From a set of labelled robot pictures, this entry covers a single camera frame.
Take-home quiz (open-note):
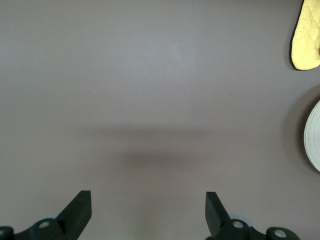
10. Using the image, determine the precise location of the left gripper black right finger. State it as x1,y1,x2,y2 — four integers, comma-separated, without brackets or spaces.
205,191,300,240

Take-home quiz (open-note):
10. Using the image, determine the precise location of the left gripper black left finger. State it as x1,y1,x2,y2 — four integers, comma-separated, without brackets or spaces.
0,190,92,240

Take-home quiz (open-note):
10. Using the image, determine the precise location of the round pale wooden plate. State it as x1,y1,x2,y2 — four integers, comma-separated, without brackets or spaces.
303,99,320,173

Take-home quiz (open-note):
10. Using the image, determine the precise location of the brown table cover sheet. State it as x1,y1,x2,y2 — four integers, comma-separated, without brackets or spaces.
0,0,320,240

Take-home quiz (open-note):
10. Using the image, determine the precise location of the yellow quilted oven mitt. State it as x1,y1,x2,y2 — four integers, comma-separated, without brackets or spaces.
289,0,320,71

